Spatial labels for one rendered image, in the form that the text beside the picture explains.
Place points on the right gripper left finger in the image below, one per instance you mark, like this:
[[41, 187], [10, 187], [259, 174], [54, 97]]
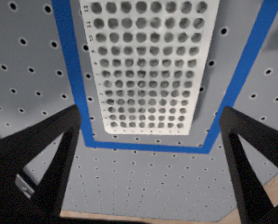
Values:
[[20, 148]]

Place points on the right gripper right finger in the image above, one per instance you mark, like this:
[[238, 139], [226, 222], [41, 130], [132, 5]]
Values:
[[253, 203]]

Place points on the blue tape outline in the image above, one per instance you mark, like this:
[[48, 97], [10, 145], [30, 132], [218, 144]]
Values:
[[65, 27]]

